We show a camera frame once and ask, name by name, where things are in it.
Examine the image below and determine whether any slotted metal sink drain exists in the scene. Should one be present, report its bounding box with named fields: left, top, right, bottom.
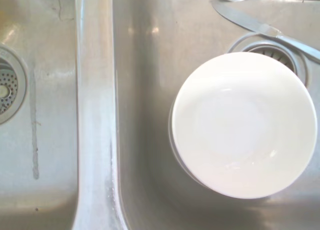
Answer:
left=228, top=36, right=311, bottom=88

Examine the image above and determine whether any stainless steel double sink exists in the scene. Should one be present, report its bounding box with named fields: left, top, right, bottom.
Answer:
left=0, top=0, right=320, bottom=230

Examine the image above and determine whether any white ceramic bowl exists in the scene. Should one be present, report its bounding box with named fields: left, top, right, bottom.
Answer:
left=168, top=52, right=318, bottom=199

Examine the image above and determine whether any silver table knife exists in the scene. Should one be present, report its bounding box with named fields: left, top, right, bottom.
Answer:
left=211, top=0, right=320, bottom=63

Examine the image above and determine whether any perforated metal drain strainer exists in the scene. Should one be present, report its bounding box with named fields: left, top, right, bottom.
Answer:
left=0, top=44, right=29, bottom=126

